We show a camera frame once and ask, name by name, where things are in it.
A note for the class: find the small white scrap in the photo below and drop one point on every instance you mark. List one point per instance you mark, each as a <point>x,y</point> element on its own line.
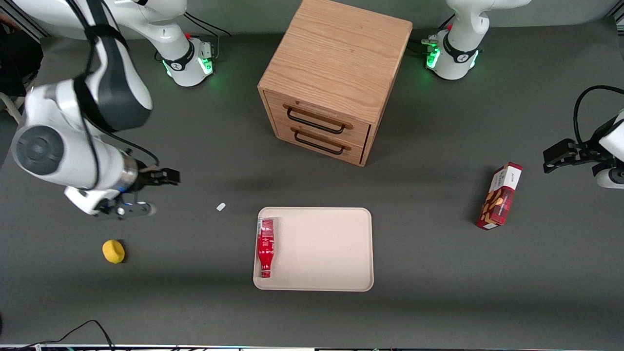
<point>221,206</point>

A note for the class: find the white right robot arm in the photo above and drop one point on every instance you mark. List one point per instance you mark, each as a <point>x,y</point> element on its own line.
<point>73,156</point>

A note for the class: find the red snack box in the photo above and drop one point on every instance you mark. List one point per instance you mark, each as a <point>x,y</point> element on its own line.
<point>499,197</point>

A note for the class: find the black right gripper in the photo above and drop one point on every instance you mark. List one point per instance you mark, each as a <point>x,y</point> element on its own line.
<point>146,178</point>

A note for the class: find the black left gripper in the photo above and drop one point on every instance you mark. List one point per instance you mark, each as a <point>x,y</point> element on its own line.
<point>586,149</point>

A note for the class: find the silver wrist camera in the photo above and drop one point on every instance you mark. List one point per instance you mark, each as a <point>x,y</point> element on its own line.
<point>129,209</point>
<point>609,178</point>

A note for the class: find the beige plastic tray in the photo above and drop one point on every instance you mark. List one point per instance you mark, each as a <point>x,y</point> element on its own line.
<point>321,248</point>

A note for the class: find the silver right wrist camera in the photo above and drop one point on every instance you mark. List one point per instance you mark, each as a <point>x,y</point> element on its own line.
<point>129,209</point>

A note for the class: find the wooden drawer cabinet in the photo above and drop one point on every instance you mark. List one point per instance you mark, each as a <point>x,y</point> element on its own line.
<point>336,53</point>

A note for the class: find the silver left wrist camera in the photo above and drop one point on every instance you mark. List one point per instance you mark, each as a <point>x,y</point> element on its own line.
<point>609,178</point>

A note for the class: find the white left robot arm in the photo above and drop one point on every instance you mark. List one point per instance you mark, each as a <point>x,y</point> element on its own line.
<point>458,53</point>

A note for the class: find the yellow round sponge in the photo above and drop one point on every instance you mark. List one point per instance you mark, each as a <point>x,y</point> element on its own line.
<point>113,251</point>

